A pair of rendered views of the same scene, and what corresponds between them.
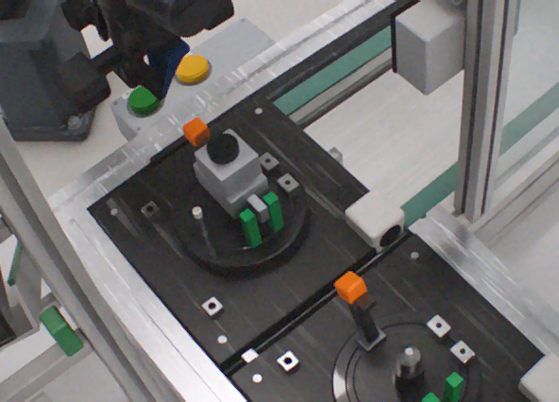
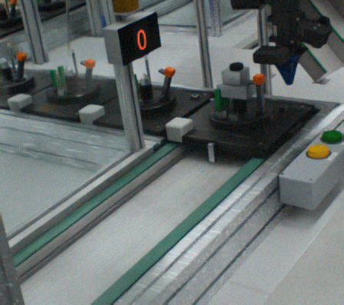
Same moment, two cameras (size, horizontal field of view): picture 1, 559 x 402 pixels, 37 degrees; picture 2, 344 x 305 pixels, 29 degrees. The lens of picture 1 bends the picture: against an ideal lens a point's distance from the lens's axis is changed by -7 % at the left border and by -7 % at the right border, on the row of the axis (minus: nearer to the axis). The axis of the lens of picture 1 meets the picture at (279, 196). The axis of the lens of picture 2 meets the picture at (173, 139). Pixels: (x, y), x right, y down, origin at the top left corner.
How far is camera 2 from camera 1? 1.80 m
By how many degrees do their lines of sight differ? 98
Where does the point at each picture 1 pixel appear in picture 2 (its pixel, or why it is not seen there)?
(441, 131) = (164, 192)
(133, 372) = not seen: outside the picture
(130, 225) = (290, 106)
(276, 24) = (322, 257)
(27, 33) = not seen: outside the picture
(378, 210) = (176, 121)
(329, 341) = (183, 105)
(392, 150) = (190, 180)
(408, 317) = (152, 106)
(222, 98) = (289, 150)
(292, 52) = (266, 176)
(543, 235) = not seen: hidden behind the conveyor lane
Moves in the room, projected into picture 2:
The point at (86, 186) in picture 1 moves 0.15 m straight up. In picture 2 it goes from (330, 113) to (329, 47)
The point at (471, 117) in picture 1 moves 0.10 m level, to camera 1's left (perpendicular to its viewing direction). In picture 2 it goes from (129, 77) to (173, 64)
